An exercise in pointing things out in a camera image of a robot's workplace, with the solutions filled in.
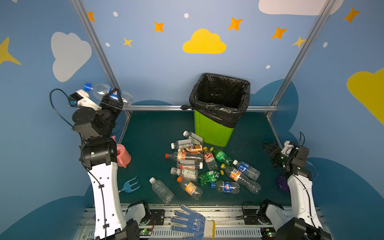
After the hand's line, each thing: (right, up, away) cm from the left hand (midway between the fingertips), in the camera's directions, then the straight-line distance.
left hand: (120, 91), depth 55 cm
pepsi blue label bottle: (+43, -46, +25) cm, 68 cm away
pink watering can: (-13, -31, +30) cm, 45 cm away
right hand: (+69, -25, +25) cm, 77 cm away
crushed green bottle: (+37, -43, +31) cm, 64 cm away
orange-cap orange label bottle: (+29, -50, +26) cm, 63 cm away
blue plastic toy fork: (-10, -48, +29) cm, 56 cm away
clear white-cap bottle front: (+10, -46, +23) cm, 53 cm away
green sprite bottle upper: (+46, -32, +38) cm, 67 cm away
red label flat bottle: (+21, -37, +33) cm, 54 cm away
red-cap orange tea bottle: (+27, -33, +40) cm, 58 cm away
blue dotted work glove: (+29, -62, +17) cm, 70 cm away
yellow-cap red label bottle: (+38, -35, +40) cm, 65 cm away
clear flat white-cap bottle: (+20, -25, +43) cm, 53 cm away
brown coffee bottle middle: (+29, -27, +40) cm, 57 cm away
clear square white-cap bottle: (+27, -19, +49) cm, 59 cm away
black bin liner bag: (+48, +6, +49) cm, 69 cm away
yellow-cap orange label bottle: (+60, -46, +25) cm, 80 cm away
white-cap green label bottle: (+27, -41, +28) cm, 56 cm away
